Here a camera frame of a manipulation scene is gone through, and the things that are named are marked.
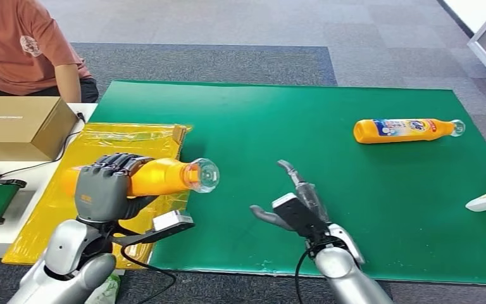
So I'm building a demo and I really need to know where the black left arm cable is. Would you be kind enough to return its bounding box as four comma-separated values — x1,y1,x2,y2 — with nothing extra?
111,232,178,304

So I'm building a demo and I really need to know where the orange bottle with clear cap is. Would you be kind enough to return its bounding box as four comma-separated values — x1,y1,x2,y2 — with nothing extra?
352,118,466,145
60,157,220,198

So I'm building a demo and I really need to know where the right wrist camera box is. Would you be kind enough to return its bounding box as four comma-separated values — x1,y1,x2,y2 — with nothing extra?
271,192,329,241

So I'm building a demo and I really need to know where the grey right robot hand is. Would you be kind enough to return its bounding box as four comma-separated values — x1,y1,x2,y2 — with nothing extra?
249,159,333,241

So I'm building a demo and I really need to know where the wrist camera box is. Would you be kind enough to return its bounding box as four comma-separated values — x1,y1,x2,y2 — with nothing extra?
271,192,329,241
152,210,196,245

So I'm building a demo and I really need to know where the person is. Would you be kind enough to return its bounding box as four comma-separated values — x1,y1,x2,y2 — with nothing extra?
0,0,100,104

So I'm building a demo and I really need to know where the brown cardboard box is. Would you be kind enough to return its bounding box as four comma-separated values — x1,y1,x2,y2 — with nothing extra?
0,96,79,163

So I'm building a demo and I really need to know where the green white wipes pack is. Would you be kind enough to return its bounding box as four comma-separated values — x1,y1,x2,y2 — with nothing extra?
84,272,122,304

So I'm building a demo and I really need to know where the green table mat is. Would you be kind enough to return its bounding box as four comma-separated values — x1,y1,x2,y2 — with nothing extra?
89,80,486,288

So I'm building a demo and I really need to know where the yellow plastic film sheet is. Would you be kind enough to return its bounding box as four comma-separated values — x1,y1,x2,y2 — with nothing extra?
1,122,194,270

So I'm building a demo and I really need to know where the thin black power cable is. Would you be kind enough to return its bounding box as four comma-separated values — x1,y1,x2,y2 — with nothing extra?
0,110,87,180

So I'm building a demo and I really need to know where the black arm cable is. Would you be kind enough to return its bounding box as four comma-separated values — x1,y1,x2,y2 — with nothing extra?
111,232,178,304
294,248,312,304

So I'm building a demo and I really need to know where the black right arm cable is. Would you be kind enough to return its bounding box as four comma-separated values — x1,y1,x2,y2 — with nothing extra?
294,248,312,304

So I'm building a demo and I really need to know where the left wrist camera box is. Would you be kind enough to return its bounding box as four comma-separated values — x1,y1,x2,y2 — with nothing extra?
152,210,196,245

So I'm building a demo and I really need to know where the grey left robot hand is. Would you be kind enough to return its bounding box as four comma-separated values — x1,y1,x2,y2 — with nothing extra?
73,153,159,224

